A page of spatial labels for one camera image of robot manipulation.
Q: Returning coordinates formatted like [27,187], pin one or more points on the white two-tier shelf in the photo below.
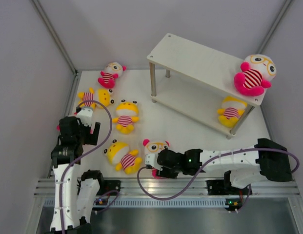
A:
[193,79]

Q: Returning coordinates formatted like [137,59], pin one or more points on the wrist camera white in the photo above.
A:
[151,161]
[85,115]

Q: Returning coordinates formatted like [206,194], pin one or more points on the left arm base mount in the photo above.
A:
[109,185]

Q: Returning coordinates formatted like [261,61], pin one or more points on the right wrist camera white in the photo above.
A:
[151,161]

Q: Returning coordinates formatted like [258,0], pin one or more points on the yellow plush under shelf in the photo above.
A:
[231,110]

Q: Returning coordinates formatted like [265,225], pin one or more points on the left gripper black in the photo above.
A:
[90,138]

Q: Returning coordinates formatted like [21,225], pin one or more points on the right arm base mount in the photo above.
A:
[218,187]

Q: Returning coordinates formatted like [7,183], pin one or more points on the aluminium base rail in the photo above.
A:
[134,193]

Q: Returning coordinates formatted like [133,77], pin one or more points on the yellow plush centre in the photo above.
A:
[127,114]

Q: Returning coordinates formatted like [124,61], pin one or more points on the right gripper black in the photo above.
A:
[165,172]

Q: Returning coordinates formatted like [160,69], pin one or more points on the pink plush at table back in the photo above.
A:
[110,74]

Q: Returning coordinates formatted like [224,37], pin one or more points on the yellow plush front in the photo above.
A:
[122,157]

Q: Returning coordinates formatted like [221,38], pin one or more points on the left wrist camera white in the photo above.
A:
[85,115]

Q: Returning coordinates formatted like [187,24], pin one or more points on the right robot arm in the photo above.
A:
[266,160]

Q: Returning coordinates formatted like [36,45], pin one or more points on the yellow plush sideways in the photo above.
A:
[102,95]

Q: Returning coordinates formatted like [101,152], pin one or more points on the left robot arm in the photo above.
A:
[73,199]

